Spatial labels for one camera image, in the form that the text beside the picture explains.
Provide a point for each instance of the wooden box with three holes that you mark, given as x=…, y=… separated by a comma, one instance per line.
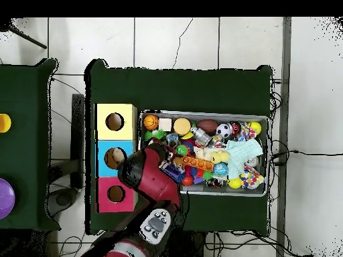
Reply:
x=128, y=133

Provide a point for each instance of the orange foam disc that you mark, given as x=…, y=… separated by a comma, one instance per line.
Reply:
x=182, y=126

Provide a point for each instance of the grey round base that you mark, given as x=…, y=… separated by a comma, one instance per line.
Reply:
x=63, y=199

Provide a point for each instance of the green spiky ball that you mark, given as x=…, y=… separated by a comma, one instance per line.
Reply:
x=150, y=136

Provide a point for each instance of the plain wooden cube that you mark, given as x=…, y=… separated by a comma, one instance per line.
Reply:
x=165, y=124

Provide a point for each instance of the black tripod leg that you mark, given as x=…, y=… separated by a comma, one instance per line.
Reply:
x=26, y=38

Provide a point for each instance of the orange toy basketball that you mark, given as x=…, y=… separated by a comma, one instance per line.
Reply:
x=151, y=122

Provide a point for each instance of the black and white soccer ball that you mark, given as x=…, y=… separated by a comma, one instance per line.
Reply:
x=223, y=130

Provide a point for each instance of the mint green knitted cloth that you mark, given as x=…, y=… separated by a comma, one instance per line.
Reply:
x=241, y=152

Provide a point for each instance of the dark green tablecloth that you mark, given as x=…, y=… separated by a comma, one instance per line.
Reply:
x=174, y=91

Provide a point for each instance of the black flat panel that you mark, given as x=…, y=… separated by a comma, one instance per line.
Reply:
x=77, y=133

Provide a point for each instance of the neighbouring green table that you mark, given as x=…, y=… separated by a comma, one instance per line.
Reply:
x=24, y=160

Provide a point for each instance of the brown toy football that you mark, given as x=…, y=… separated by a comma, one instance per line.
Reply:
x=207, y=125

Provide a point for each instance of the purple ball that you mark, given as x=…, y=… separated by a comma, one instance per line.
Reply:
x=5, y=198

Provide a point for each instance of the orange plastic building block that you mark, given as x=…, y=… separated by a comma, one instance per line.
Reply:
x=198, y=163

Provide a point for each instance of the purple plastic building block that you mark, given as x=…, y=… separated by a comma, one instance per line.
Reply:
x=172, y=171

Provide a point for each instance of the yellow round object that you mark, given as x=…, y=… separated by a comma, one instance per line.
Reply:
x=4, y=123

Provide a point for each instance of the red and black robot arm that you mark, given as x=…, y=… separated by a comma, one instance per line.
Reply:
x=155, y=182

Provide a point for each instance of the silver toy robot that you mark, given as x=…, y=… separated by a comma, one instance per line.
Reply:
x=201, y=135

